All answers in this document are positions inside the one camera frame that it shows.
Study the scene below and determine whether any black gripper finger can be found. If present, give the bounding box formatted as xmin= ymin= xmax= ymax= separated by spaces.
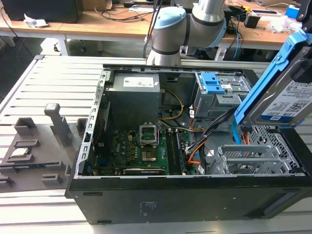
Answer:
xmin=292 ymin=52 xmax=312 ymax=83

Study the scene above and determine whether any hard disk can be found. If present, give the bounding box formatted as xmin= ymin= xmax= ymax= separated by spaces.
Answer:
xmin=234 ymin=26 xmax=312 ymax=128

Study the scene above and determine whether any grey metal disk bay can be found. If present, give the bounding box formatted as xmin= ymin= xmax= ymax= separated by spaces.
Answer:
xmin=209 ymin=144 xmax=301 ymax=176

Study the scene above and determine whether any blue and white carton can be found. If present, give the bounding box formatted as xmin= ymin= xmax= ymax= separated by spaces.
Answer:
xmin=284 ymin=3 xmax=301 ymax=20

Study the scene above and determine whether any crumpled clear plastic bag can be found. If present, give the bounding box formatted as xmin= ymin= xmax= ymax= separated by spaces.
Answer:
xmin=266 ymin=16 xmax=300 ymax=34

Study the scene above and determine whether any wooden desk with clutter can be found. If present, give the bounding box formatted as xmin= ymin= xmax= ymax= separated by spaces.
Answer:
xmin=214 ymin=4 xmax=312 ymax=60

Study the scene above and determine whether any small black open box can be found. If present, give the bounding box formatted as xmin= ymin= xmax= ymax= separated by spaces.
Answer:
xmin=244 ymin=13 xmax=262 ymax=28

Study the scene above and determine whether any blue plastic drive latch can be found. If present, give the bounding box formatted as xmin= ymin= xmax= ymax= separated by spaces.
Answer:
xmin=206 ymin=84 xmax=226 ymax=95
xmin=200 ymin=73 xmax=218 ymax=86

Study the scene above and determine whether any grey drive cage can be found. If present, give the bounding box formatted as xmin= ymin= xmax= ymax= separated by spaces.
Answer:
xmin=194 ymin=72 xmax=254 ymax=120

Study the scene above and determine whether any black RAM slot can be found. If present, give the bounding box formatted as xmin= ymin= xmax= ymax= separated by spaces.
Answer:
xmin=173 ymin=129 xmax=187 ymax=176
xmin=166 ymin=129 xmax=178 ymax=176

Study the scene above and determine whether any metal socket cover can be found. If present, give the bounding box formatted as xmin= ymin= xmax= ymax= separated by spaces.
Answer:
xmin=138 ymin=120 xmax=159 ymax=147

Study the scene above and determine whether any grey power supply unit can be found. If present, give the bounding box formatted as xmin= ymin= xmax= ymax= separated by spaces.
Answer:
xmin=104 ymin=73 xmax=162 ymax=125

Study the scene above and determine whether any CPU socket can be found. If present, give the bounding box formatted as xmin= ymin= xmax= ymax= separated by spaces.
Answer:
xmin=141 ymin=149 xmax=157 ymax=163

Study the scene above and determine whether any black graphics card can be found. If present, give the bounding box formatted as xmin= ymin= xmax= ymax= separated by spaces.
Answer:
xmin=122 ymin=167 xmax=162 ymax=176

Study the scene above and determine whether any black PC case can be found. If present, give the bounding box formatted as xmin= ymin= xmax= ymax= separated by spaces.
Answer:
xmin=64 ymin=62 xmax=312 ymax=225

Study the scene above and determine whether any green motherboard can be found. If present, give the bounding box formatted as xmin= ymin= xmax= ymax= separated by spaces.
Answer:
xmin=94 ymin=128 xmax=194 ymax=176

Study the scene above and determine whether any grey parts rack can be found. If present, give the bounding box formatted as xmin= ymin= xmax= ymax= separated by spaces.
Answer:
xmin=0 ymin=102 xmax=89 ymax=194

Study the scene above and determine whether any large black box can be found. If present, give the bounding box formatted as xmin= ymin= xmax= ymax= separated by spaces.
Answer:
xmin=1 ymin=0 xmax=83 ymax=24

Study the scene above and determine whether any crumpled white paper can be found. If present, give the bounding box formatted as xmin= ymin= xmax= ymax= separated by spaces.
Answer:
xmin=23 ymin=14 xmax=49 ymax=28

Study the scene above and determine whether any silver CPU chip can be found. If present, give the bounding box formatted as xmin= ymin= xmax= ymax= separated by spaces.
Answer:
xmin=10 ymin=147 xmax=32 ymax=157

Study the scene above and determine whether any blue hanging cable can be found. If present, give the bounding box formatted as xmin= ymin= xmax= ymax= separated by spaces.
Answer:
xmin=230 ymin=14 xmax=245 ymax=59

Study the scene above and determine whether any power wire with black connectors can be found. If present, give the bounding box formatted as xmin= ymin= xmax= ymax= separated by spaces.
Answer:
xmin=239 ymin=124 xmax=253 ymax=147

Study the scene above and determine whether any blue data wire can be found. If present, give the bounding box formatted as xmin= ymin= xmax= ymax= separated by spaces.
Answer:
xmin=232 ymin=119 xmax=242 ymax=147

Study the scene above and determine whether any black cable bundle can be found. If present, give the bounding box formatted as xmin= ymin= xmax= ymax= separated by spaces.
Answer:
xmin=186 ymin=106 xmax=236 ymax=154

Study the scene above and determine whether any yellow wire bundle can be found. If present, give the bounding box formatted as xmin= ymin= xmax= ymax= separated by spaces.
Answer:
xmin=157 ymin=89 xmax=185 ymax=121

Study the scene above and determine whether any orange wire bundle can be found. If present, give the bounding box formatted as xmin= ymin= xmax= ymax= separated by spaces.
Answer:
xmin=187 ymin=137 xmax=208 ymax=164

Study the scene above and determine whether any black hanging cable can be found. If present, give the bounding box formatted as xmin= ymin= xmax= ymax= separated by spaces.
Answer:
xmin=142 ymin=0 xmax=164 ymax=58

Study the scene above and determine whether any wooden desk with white frame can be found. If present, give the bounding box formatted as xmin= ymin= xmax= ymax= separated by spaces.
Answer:
xmin=0 ymin=6 xmax=156 ymax=57

